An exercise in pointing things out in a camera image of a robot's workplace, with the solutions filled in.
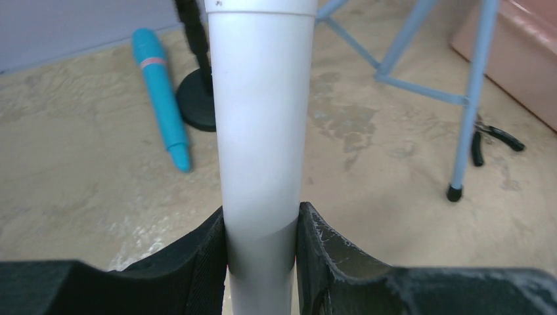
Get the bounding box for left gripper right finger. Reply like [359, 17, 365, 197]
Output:
[296, 202, 556, 314]

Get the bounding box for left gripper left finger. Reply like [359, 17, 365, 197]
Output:
[1, 210, 227, 314]

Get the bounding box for black mic stand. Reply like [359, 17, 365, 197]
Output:
[174, 0, 216, 132]

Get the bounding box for blue toy microphone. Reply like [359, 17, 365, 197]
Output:
[131, 28, 192, 173]

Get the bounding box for white toy microphone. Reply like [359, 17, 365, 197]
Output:
[206, 0, 318, 314]

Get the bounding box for light blue music stand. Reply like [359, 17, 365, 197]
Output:
[315, 0, 501, 203]

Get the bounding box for pink plastic storage box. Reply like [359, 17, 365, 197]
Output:
[450, 0, 557, 133]

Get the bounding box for black handled pliers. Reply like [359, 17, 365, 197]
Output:
[470, 114, 526, 167]

